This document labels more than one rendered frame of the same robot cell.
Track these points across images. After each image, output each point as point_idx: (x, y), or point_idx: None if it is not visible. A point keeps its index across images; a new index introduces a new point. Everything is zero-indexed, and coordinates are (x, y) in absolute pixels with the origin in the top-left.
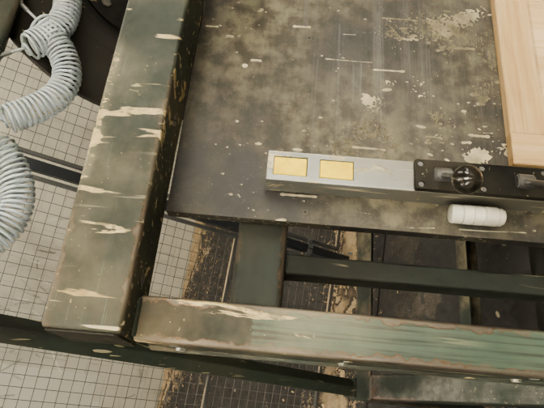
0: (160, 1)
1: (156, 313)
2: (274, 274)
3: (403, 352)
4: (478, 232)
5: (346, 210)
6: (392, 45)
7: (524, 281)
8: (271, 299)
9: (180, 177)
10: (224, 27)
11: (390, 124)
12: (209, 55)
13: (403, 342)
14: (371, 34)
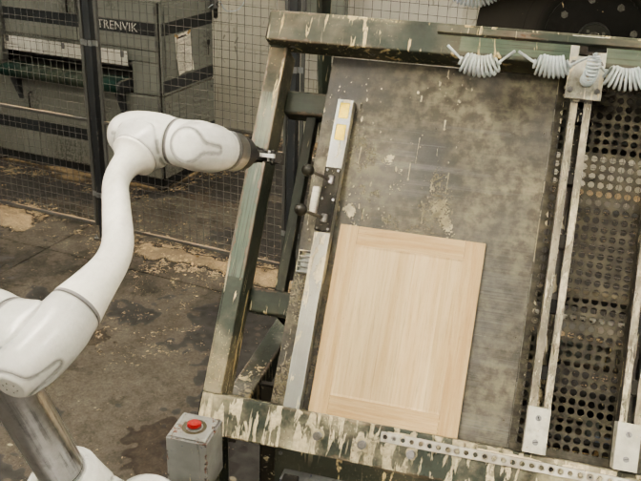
0: (433, 38)
1: (279, 53)
2: (303, 110)
3: None
4: (309, 201)
5: (326, 140)
6: (426, 176)
7: (292, 230)
8: (292, 108)
9: (350, 62)
10: (446, 80)
11: (373, 168)
12: (426, 73)
13: None
14: (436, 164)
